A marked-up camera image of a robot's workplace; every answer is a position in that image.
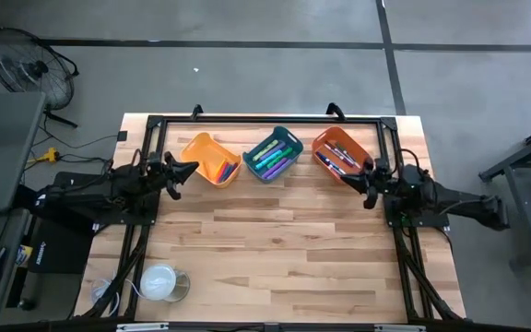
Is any green highlighter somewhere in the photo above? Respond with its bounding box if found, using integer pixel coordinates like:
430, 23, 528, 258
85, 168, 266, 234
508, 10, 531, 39
267, 147, 295, 170

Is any purple marker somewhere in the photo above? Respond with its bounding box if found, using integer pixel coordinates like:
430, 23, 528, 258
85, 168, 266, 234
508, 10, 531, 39
328, 141, 355, 168

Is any black desk frame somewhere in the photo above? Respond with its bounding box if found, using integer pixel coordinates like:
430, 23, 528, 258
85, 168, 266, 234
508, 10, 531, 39
477, 117, 531, 268

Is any yellow highlighter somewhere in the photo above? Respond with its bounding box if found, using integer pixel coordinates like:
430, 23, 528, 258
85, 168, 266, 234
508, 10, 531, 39
251, 139, 279, 162

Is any black labelled box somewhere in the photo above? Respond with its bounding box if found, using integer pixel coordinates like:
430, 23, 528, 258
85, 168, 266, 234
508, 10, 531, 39
28, 216, 94, 276

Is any orange plastic bin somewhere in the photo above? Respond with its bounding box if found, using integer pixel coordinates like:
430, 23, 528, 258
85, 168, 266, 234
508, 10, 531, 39
311, 125, 375, 184

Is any pink highlighter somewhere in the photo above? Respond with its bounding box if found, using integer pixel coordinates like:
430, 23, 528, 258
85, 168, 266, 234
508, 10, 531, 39
217, 160, 234, 184

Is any yellow cable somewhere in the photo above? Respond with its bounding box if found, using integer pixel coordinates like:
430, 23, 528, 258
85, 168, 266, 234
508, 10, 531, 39
26, 147, 62, 165

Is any yellow plastic bin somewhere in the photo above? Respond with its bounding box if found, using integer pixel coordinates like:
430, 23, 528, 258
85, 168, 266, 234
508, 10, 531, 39
180, 132, 243, 189

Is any dark blue marker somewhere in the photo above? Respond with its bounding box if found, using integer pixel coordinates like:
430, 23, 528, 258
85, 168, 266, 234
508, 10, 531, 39
222, 162, 241, 184

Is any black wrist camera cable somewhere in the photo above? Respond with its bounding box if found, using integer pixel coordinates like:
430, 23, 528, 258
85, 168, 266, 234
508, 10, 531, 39
396, 147, 422, 172

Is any small yellow blue packet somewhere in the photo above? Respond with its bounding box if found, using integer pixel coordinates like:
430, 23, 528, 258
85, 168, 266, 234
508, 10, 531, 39
15, 243, 34, 268

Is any white marker with red label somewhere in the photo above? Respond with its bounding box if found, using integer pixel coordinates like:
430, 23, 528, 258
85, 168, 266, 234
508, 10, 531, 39
338, 148, 360, 170

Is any lavender highlighter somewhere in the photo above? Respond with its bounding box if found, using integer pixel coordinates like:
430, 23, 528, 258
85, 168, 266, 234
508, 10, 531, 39
262, 158, 289, 180
266, 161, 293, 182

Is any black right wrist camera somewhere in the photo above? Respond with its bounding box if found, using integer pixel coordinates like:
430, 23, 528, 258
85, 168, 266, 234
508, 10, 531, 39
374, 160, 394, 184

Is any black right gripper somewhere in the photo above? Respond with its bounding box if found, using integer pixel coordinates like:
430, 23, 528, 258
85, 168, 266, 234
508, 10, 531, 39
339, 158, 395, 210

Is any white cable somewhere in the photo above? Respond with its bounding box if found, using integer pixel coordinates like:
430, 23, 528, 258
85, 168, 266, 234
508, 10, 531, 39
89, 275, 146, 317

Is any clear cup metal base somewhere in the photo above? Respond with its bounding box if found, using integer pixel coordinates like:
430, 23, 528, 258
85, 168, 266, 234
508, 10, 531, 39
139, 263, 192, 304

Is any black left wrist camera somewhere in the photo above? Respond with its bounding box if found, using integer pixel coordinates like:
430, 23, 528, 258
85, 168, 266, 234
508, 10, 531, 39
147, 154, 165, 179

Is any teal plastic bin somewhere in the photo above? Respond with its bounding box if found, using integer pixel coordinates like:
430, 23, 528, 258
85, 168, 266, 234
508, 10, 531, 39
242, 125, 304, 184

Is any red Expo marker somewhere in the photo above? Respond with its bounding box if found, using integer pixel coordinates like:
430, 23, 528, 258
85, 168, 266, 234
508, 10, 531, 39
323, 142, 349, 167

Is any silver bracket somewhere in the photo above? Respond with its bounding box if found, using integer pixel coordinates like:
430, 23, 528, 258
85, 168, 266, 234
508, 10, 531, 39
116, 322, 170, 332
374, 325, 426, 332

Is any green marker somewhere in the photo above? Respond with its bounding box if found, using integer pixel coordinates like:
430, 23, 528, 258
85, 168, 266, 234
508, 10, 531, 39
336, 141, 361, 167

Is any black floor fan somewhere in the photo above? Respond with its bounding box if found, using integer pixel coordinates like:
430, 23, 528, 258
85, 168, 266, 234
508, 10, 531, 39
0, 26, 81, 129

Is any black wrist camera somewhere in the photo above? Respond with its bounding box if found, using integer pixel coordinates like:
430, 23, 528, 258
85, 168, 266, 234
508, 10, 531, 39
147, 154, 165, 179
374, 160, 394, 184

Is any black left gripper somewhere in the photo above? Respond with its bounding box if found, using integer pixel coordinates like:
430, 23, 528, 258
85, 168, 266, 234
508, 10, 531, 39
147, 150, 201, 201

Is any teal highlighter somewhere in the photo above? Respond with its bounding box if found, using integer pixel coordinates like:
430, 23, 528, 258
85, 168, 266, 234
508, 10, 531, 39
254, 151, 286, 172

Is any orange highlighter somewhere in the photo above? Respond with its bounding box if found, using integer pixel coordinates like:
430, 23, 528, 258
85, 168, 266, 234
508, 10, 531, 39
213, 159, 230, 184

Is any black aluminium table frame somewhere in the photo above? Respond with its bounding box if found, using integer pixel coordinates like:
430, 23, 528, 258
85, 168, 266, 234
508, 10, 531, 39
80, 113, 467, 324

